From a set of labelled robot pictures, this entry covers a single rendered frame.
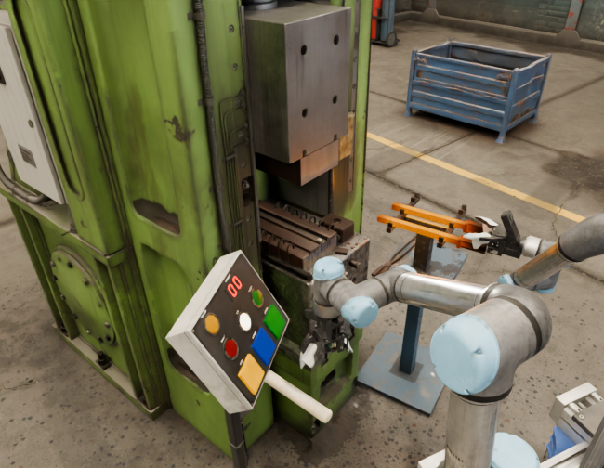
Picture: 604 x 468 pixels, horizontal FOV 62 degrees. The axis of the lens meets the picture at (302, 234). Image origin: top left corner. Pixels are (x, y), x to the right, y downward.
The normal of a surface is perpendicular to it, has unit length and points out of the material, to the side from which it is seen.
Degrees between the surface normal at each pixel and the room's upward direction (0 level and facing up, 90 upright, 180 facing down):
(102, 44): 90
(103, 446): 0
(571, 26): 90
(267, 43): 90
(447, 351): 82
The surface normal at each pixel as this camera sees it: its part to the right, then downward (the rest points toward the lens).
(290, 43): 0.77, 0.34
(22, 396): -0.02, -0.83
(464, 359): -0.85, 0.18
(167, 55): -0.64, 0.42
